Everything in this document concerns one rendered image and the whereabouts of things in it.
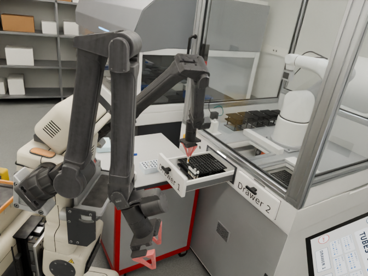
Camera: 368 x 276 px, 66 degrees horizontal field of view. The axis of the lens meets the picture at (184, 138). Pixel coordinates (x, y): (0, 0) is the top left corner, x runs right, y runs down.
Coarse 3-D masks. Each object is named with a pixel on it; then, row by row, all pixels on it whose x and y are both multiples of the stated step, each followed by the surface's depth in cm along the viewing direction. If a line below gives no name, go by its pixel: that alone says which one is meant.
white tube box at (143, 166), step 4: (152, 160) 178; (156, 160) 180; (140, 164) 173; (144, 164) 173; (148, 164) 173; (152, 164) 174; (156, 164) 176; (140, 168) 174; (144, 168) 169; (148, 168) 169; (152, 168) 171; (156, 168) 172; (144, 172) 170; (148, 172) 171; (152, 172) 172
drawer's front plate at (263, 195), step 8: (240, 176) 152; (248, 176) 149; (240, 184) 152; (248, 184) 147; (256, 184) 143; (240, 192) 153; (248, 192) 148; (256, 192) 143; (264, 192) 138; (256, 200) 143; (264, 200) 139; (272, 200) 134; (264, 208) 139; (272, 208) 135; (272, 216) 135
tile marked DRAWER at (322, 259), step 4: (324, 248) 96; (316, 252) 97; (320, 252) 95; (324, 252) 94; (328, 252) 93; (316, 256) 95; (320, 256) 94; (324, 256) 93; (328, 256) 92; (316, 260) 94; (320, 260) 92; (324, 260) 91; (328, 260) 90; (316, 264) 92; (320, 264) 91; (324, 264) 90; (328, 264) 89; (320, 268) 90; (324, 268) 89; (328, 268) 88
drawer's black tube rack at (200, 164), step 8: (184, 160) 162; (192, 160) 163; (200, 160) 164; (208, 160) 165; (216, 160) 166; (184, 168) 160; (192, 168) 156; (200, 168) 156; (208, 168) 157; (216, 168) 158; (224, 168) 160; (200, 176) 154
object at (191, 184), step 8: (200, 152) 175; (208, 152) 177; (176, 160) 166; (224, 160) 169; (232, 168) 162; (208, 176) 151; (216, 176) 153; (224, 176) 156; (232, 176) 160; (192, 184) 146; (200, 184) 149; (208, 184) 152
